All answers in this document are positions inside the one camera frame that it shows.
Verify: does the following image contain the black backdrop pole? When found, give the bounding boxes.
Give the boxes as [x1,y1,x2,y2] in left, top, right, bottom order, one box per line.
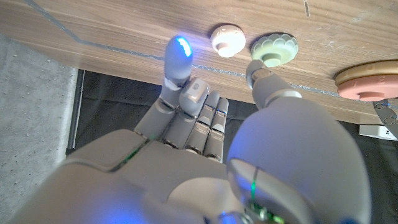
[65,68,85,155]

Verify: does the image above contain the small cream toy disc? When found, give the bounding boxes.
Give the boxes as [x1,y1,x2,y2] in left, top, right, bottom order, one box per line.
[210,24,246,58]

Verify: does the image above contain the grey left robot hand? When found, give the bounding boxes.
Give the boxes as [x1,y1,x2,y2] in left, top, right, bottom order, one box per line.
[373,98,398,139]

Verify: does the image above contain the green toy disc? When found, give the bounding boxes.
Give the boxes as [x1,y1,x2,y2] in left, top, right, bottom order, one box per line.
[250,32,299,68]

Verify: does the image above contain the white power strip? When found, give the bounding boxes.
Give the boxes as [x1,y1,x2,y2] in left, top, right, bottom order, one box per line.
[359,124,398,141]

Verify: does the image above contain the red toy disc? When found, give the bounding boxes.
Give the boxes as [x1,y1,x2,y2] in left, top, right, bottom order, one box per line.
[337,74,398,102]

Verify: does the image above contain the black curtain backdrop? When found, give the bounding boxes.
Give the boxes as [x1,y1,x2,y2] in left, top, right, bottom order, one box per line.
[67,68,398,224]

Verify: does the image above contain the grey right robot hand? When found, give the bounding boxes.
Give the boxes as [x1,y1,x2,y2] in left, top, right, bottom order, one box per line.
[6,35,373,224]

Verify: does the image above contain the large orange toy disc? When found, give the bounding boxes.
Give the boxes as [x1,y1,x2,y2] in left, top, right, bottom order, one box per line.
[334,60,398,87]

